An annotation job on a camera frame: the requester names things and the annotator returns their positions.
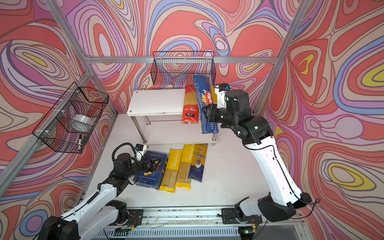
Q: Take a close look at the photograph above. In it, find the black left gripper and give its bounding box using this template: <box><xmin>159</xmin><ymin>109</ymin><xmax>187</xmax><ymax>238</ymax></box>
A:
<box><xmin>123</xmin><ymin>153</ymin><xmax>161</xmax><ymax>180</ymax></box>

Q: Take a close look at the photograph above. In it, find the red spaghetti bag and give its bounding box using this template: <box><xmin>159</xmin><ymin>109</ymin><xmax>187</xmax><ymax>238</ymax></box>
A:
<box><xmin>182</xmin><ymin>85</ymin><xmax>199</xmax><ymax>124</ymax></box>

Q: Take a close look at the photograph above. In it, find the blue Barilla spaghetti box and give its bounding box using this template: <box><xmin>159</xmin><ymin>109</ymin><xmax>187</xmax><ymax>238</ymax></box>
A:
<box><xmin>193</xmin><ymin>74</ymin><xmax>219</xmax><ymax>134</ymax></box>

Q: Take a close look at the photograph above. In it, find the yellow pastatime spaghetti bag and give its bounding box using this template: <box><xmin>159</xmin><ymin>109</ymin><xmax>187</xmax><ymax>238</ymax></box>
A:
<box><xmin>175</xmin><ymin>144</ymin><xmax>196</xmax><ymax>190</ymax></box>
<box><xmin>159</xmin><ymin>149</ymin><xmax>183</xmax><ymax>193</ymax></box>

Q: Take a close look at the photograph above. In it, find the dark blue spaghetti bag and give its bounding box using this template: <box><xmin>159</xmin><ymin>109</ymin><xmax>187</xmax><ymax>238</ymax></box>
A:
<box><xmin>189</xmin><ymin>144</ymin><xmax>208</xmax><ymax>183</ymax></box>

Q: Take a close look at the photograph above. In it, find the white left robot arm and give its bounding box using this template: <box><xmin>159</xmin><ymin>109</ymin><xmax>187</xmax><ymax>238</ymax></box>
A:
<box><xmin>35</xmin><ymin>143</ymin><xmax>161</xmax><ymax>240</ymax></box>

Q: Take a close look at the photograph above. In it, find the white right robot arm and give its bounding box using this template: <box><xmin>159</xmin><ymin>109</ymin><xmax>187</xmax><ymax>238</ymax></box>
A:
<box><xmin>203</xmin><ymin>86</ymin><xmax>312</xmax><ymax>222</ymax></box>

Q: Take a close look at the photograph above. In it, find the white two-tier shelf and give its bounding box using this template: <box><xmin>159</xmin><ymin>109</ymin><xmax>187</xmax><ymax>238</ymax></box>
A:
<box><xmin>127</xmin><ymin>89</ymin><xmax>218</xmax><ymax>146</ymax></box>

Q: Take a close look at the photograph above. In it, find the blue Barilla rigatoni box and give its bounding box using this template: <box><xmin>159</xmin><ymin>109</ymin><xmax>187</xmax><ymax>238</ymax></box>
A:
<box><xmin>134</xmin><ymin>151</ymin><xmax>168</xmax><ymax>190</ymax></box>

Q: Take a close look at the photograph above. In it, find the silver tape roll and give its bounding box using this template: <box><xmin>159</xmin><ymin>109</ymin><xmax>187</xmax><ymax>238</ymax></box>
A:
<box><xmin>69</xmin><ymin>114</ymin><xmax>94</xmax><ymax>134</ymax></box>

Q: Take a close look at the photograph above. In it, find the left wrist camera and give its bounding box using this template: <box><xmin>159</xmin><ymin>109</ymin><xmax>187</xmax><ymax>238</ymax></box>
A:
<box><xmin>134</xmin><ymin>144</ymin><xmax>147</xmax><ymax>161</ymax></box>

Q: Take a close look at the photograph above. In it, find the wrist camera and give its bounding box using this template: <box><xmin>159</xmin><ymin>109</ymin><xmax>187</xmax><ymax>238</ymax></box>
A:
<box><xmin>214</xmin><ymin>83</ymin><xmax>231</xmax><ymax>109</ymax></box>
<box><xmin>134</xmin><ymin>144</ymin><xmax>147</xmax><ymax>161</ymax></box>

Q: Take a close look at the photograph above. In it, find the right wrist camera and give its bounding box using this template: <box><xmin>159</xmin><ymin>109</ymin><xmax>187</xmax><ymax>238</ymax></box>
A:
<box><xmin>214</xmin><ymin>83</ymin><xmax>231</xmax><ymax>109</ymax></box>

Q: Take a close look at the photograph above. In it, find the black wire basket back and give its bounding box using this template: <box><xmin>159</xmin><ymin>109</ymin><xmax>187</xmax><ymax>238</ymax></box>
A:
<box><xmin>151</xmin><ymin>50</ymin><xmax>216</xmax><ymax>89</ymax></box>

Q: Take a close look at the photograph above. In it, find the black wire basket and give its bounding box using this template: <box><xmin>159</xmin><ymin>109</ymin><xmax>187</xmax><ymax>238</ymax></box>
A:
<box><xmin>32</xmin><ymin>83</ymin><xmax>109</xmax><ymax>154</ymax></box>
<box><xmin>151</xmin><ymin>50</ymin><xmax>216</xmax><ymax>89</ymax></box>

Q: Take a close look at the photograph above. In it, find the black wire basket left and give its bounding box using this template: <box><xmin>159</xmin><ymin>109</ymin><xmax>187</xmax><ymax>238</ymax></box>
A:
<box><xmin>32</xmin><ymin>83</ymin><xmax>109</xmax><ymax>154</ymax></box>

